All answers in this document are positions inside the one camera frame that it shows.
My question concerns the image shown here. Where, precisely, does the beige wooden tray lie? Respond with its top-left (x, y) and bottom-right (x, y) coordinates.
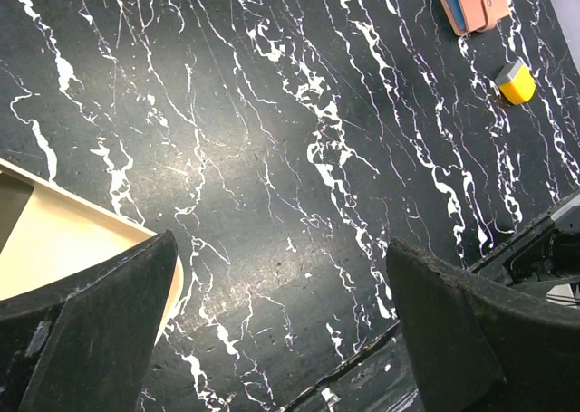
top-left (0, 158), bottom-right (185, 344)

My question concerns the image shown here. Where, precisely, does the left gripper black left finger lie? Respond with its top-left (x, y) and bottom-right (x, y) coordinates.
top-left (1, 231), bottom-right (178, 411)

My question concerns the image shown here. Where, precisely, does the pink leather card holder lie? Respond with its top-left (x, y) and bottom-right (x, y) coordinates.
top-left (440, 0), bottom-right (510, 36)

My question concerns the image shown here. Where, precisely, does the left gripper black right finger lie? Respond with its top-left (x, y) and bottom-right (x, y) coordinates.
top-left (386, 239), bottom-right (579, 411)

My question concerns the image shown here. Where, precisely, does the yellow and grey sharpener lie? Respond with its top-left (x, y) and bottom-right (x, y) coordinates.
top-left (495, 59), bottom-right (536, 105)

